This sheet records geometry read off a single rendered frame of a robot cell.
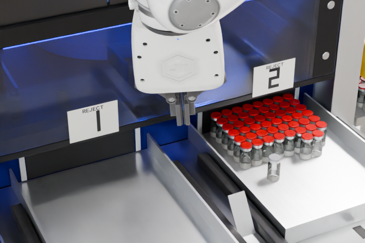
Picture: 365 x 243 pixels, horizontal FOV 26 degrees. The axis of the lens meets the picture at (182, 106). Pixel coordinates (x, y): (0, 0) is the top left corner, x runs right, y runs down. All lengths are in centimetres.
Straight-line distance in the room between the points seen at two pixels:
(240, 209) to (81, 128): 29
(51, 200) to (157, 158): 21
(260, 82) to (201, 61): 55
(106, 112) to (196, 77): 43
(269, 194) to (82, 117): 34
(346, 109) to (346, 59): 11
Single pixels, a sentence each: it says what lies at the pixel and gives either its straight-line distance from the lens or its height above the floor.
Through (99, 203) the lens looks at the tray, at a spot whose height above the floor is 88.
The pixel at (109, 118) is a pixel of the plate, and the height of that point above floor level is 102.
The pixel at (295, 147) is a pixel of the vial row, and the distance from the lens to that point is 146.
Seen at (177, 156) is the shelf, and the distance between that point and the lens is 144.
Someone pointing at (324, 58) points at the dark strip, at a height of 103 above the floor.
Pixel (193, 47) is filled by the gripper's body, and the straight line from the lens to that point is 84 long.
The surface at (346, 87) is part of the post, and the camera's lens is 153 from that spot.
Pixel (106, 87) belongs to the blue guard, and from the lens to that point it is 127.
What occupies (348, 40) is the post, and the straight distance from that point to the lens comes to 148.
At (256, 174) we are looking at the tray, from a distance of 140.
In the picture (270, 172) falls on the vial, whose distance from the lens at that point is 137.
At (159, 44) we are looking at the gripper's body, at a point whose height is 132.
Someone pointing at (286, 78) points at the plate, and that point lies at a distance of 143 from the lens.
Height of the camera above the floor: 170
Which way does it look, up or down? 31 degrees down
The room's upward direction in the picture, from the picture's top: straight up
